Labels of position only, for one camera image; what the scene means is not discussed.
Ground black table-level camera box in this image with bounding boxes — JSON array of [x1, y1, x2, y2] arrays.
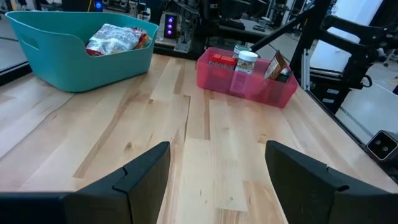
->
[[366, 129, 398, 163]]

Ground glass jar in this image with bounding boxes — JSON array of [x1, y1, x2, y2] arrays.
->
[[234, 50, 259, 75]]

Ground black computer tower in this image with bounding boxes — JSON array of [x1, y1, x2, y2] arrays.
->
[[61, 0, 105, 13]]

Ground brown foil snack packet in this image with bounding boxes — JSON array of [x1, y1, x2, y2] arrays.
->
[[263, 49, 289, 81]]

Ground silver aluminium extrusion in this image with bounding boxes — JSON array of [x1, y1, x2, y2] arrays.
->
[[300, 49, 312, 91]]

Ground red ramen noodle packet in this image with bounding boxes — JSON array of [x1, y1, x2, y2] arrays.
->
[[85, 23, 144, 57]]

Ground pink translucent plastic tray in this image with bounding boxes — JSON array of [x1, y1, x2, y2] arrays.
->
[[195, 46, 299, 110]]

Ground teal green plastic bin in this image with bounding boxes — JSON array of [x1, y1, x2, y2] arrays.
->
[[5, 11, 160, 93]]

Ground black device pink lights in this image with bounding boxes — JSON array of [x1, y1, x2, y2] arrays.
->
[[162, 13, 178, 40]]

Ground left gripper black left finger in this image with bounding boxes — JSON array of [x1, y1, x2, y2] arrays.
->
[[0, 141, 172, 224]]

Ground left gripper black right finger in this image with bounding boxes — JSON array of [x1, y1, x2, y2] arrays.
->
[[264, 139, 398, 224]]

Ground red box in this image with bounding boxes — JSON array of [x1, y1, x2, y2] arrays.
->
[[208, 53, 238, 70]]

